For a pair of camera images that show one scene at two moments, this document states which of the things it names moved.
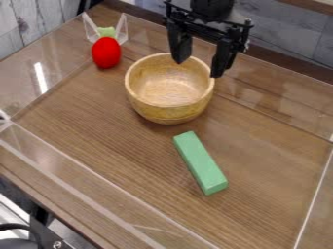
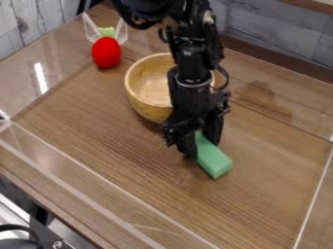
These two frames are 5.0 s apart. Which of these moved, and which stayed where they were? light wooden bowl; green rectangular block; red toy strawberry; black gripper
Moved: black gripper; green rectangular block
Stayed: light wooden bowl; red toy strawberry
